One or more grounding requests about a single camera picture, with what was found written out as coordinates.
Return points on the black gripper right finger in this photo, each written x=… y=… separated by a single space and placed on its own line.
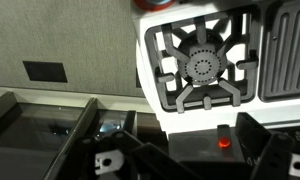
x=273 y=156

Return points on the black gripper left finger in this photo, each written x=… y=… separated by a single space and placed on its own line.
x=146 y=160

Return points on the orange round panel button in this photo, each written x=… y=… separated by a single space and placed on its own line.
x=224 y=142

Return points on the white grey toy stove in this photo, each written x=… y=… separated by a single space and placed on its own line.
x=196 y=120

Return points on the dark grey ribbed griddle plate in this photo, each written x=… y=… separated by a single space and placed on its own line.
x=286 y=50

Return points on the dark grey burner grate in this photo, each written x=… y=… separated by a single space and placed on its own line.
x=203 y=63

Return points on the black metal frame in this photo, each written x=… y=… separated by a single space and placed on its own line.
x=86 y=116

